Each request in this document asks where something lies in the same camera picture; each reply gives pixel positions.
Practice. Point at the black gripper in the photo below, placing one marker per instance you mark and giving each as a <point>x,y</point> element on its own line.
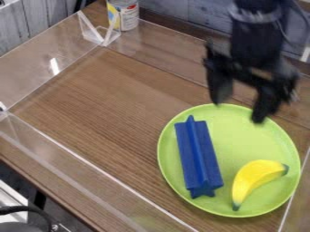
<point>252,61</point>

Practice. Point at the yellow toy banana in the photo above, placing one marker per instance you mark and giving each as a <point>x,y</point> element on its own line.
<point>255,174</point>

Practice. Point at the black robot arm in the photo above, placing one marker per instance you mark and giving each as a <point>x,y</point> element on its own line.
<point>260,8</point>

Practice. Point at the green round plate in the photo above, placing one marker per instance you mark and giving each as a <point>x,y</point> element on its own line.
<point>239,141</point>

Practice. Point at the blue plastic block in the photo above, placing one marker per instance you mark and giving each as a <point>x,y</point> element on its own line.
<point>199,163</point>

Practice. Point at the white labelled canister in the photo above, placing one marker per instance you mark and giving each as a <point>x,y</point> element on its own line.
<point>127,10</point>

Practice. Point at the clear acrylic corner bracket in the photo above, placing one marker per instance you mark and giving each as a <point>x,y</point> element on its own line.
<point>99,34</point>

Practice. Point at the clear acrylic front wall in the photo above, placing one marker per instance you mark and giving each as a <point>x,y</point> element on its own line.
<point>107,204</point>

